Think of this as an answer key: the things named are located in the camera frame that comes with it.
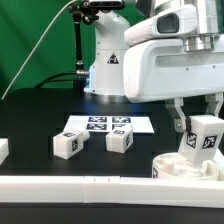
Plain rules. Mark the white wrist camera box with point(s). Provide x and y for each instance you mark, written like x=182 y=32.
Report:
x=174 y=22

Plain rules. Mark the white round stool seat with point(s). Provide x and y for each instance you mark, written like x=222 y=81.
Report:
x=175 y=166

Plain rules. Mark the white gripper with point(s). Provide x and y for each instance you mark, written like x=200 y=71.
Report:
x=161 y=69

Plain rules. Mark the white left fence rail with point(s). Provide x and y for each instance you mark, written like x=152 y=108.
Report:
x=4 y=150

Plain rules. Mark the white front fence rail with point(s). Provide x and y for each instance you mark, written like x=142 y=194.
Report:
x=118 y=190

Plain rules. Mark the black overhead camera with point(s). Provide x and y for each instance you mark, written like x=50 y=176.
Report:
x=103 y=4

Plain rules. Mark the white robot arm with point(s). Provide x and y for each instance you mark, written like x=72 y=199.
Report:
x=106 y=73

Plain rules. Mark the white paper tag sheet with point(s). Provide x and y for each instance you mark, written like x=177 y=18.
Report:
x=108 y=123

